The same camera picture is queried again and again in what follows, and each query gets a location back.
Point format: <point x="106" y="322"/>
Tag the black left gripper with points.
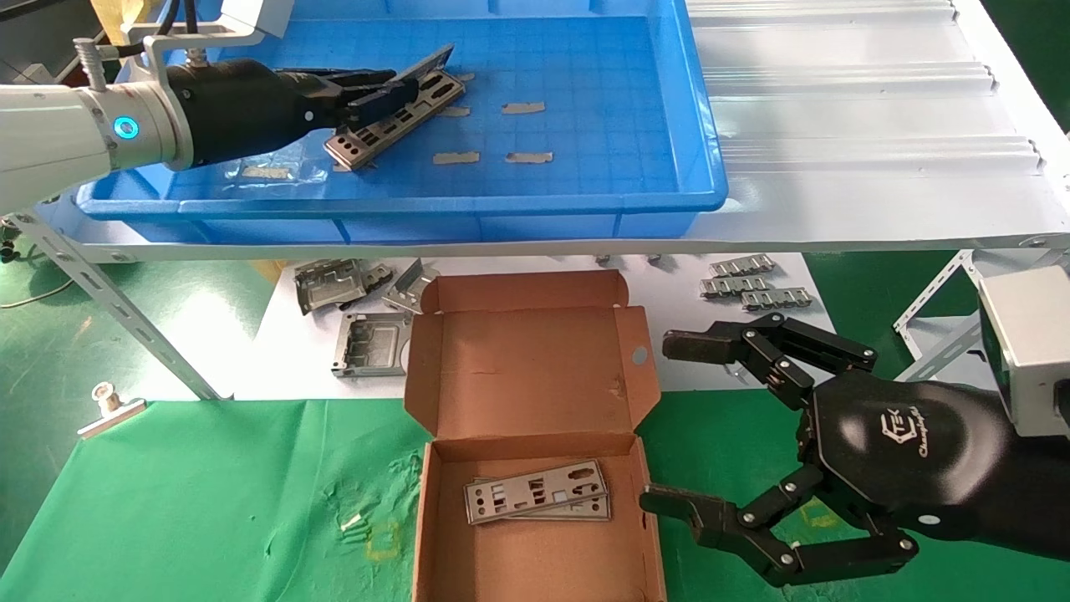
<point x="234" y="109"/>

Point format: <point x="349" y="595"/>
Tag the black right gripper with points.
<point x="919" y="451"/>

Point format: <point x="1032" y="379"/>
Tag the blue plastic tray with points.
<point x="585" y="125"/>

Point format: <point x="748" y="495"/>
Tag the tan cardboard piece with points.
<point x="117" y="17"/>

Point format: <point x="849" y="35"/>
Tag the open brown cardboard box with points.
<point x="518" y="368"/>

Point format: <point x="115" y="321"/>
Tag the clear tape patch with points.
<point x="292" y="174"/>

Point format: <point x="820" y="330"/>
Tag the small metal clips group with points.
<point x="777" y="298"/>

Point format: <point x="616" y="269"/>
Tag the notched metal strip part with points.
<point x="736" y="286"/>
<point x="742" y="266"/>

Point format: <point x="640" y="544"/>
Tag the white slotted shelf upright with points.
<point x="109" y="293"/>
<point x="936" y="318"/>

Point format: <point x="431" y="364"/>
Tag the white metal shelf board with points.
<point x="836" y="167"/>

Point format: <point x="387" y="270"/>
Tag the silver binder clip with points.
<point x="109" y="410"/>

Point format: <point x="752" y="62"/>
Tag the small white paper scrap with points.
<point x="353" y="522"/>

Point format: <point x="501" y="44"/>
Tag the green table cloth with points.
<point x="209" y="502"/>

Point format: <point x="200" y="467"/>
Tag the grey bent metal bracket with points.
<point x="330" y="284"/>
<point x="410" y="288"/>

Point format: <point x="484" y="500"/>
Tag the grey metal frame plate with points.
<point x="368" y="347"/>

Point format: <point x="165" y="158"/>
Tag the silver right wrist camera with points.
<point x="1036" y="351"/>

